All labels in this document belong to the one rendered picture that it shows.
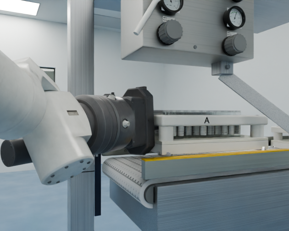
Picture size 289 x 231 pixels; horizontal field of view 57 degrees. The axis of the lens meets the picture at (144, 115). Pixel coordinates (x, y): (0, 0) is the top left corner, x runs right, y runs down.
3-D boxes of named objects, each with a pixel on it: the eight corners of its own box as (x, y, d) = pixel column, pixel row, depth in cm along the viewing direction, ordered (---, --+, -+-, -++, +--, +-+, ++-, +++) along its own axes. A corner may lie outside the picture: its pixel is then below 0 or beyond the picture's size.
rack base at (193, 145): (202, 138, 78) (202, 130, 78) (268, 148, 56) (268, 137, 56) (121, 141, 69) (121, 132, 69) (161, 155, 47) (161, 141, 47)
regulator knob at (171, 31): (163, 40, 38) (163, 8, 38) (156, 44, 40) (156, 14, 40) (184, 42, 39) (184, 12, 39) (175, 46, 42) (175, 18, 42)
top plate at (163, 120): (202, 121, 78) (202, 114, 78) (269, 124, 56) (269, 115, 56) (121, 122, 69) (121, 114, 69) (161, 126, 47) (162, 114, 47)
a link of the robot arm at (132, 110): (121, 89, 52) (73, 85, 42) (163, 84, 47) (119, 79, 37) (123, 153, 52) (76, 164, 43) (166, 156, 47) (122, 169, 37)
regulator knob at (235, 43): (231, 52, 43) (231, 25, 43) (221, 55, 45) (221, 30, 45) (248, 54, 44) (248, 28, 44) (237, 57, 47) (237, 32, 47)
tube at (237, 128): (237, 144, 59) (238, 110, 59) (241, 145, 58) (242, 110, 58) (232, 144, 58) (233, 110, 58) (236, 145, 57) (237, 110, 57)
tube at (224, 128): (224, 145, 58) (225, 110, 58) (228, 145, 56) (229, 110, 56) (219, 145, 57) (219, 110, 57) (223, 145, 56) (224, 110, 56)
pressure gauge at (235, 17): (228, 26, 44) (228, 3, 44) (222, 29, 45) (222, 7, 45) (245, 29, 46) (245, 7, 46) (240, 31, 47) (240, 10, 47)
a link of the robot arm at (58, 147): (99, 82, 39) (28, 75, 30) (134, 144, 36) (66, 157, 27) (60, 125, 45) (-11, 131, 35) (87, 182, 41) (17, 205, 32)
